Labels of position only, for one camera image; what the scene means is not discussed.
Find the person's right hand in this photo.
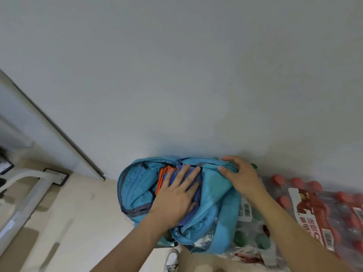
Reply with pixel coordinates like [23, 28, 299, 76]
[217, 155, 268, 205]

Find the person's left hand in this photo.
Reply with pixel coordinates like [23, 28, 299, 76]
[149, 164, 202, 233]

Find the grey-blue towel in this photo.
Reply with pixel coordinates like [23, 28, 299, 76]
[164, 165, 204, 227]

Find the orange t-shirt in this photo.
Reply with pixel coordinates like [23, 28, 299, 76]
[154, 165, 178, 196]

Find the light blue backpack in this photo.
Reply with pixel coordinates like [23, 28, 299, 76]
[116, 155, 242, 256]

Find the person's left forearm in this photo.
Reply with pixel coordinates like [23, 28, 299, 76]
[90, 214, 171, 272]

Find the person's right forearm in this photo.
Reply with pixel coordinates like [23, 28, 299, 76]
[251, 192, 353, 272]

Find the white and black sneaker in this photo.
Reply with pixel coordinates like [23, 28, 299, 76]
[164, 248, 181, 272]

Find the stack of water bottle packs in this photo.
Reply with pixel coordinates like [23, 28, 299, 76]
[192, 162, 363, 272]

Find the white leg machine frame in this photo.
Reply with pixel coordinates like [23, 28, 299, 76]
[0, 155, 70, 256]

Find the white panel leaning on wall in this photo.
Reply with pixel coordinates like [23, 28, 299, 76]
[0, 68, 107, 182]

